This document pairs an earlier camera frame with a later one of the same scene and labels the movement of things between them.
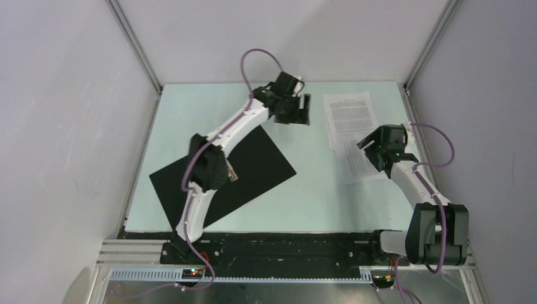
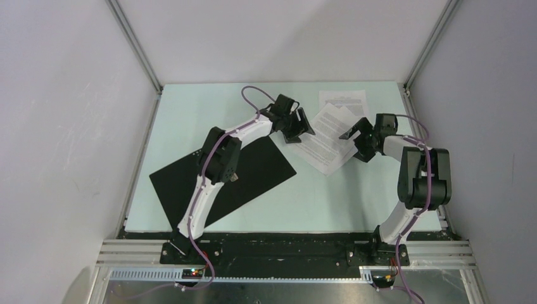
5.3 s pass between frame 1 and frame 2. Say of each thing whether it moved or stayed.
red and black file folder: stayed
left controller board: stayed
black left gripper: moved
